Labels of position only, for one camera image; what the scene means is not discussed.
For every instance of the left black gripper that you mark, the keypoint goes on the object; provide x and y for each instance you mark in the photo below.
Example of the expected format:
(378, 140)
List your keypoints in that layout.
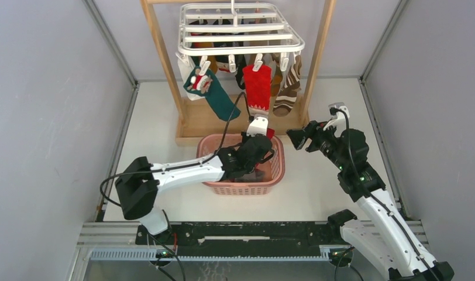
(244, 137)

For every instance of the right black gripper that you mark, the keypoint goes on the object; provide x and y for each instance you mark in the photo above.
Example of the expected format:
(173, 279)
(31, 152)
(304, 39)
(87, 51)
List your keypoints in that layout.
(299, 136)

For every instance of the grey sock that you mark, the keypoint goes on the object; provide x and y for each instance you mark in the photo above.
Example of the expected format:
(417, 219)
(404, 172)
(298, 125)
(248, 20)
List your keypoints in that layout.
(253, 177)

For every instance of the pink plastic laundry basket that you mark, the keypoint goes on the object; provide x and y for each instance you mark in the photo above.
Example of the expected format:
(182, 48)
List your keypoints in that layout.
(267, 174)

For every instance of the white plastic clip hanger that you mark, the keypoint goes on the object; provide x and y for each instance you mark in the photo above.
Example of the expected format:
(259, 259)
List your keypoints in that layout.
(220, 29)

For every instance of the red fuzzy sock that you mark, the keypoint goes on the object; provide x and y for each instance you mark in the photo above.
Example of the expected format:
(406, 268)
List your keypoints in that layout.
(258, 89)
(270, 133)

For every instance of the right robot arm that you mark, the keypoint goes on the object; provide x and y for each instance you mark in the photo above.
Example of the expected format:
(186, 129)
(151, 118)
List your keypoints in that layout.
(395, 251)

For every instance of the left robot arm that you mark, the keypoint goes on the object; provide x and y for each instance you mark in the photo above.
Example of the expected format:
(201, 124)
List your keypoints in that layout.
(138, 186)

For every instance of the brown striped sock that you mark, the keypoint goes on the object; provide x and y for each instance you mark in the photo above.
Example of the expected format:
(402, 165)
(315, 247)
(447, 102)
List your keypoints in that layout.
(287, 96)

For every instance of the dark green reindeer sock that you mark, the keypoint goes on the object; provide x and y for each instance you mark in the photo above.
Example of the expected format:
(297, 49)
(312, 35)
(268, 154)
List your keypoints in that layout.
(207, 86)

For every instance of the mustard yellow sock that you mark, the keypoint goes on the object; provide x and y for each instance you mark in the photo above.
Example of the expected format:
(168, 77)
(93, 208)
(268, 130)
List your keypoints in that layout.
(208, 58)

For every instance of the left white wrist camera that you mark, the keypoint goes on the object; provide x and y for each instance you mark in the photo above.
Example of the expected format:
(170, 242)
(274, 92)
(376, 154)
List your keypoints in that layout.
(258, 126)

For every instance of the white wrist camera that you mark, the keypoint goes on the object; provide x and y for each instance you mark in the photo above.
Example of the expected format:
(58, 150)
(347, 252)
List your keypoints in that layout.
(339, 116)
(258, 126)

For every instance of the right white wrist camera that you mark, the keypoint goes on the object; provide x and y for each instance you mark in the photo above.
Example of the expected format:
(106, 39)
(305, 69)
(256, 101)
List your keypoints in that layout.
(339, 116)

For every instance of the wooden hanger rack frame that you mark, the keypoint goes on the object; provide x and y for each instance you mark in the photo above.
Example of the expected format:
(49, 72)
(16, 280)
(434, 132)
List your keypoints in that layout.
(196, 120)

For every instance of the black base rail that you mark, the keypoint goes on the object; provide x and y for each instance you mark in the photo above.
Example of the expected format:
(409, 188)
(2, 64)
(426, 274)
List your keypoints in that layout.
(244, 239)

